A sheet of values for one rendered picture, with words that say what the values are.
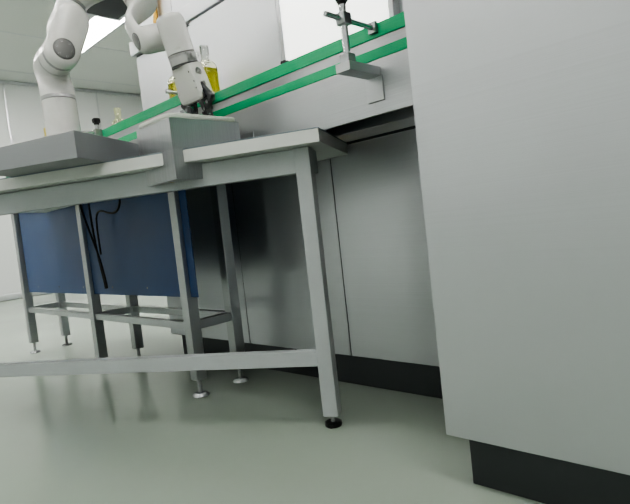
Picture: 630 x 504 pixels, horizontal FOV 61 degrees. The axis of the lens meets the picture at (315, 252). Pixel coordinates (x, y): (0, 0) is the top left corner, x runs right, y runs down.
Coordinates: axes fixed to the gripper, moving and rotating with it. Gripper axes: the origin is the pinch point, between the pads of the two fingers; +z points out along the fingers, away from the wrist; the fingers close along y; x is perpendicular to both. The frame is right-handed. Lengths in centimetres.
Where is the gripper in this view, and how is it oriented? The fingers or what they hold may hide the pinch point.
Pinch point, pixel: (203, 120)
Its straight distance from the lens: 157.2
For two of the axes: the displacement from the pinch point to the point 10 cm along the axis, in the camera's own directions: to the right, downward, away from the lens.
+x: -6.3, 3.7, -6.9
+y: -7.2, 0.5, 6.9
